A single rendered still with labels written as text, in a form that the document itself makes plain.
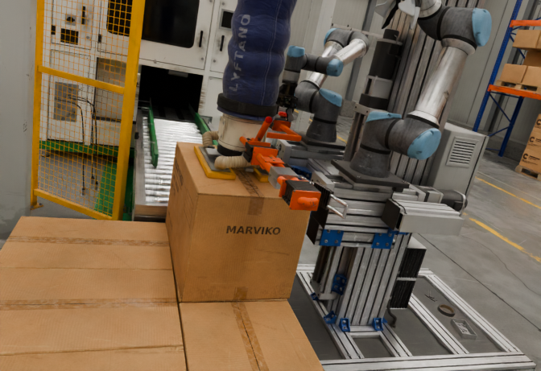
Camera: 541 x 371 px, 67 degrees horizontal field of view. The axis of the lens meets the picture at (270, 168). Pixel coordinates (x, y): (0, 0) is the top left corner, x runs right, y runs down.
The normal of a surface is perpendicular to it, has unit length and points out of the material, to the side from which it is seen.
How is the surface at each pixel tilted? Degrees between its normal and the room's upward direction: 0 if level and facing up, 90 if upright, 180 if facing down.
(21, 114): 90
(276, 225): 90
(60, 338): 0
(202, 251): 90
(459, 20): 73
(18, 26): 91
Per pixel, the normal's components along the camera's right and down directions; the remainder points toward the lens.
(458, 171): 0.26, 0.32
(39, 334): 0.19, -0.94
